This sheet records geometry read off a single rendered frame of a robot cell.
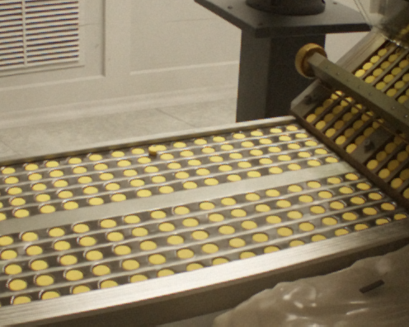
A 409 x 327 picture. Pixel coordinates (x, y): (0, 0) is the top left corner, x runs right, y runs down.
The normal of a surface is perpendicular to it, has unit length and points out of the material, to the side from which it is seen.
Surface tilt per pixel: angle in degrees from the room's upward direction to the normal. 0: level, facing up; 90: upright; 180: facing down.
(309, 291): 24
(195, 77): 90
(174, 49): 90
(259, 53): 90
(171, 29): 90
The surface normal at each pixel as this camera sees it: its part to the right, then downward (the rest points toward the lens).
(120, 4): 0.40, 0.42
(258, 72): -0.91, 0.14
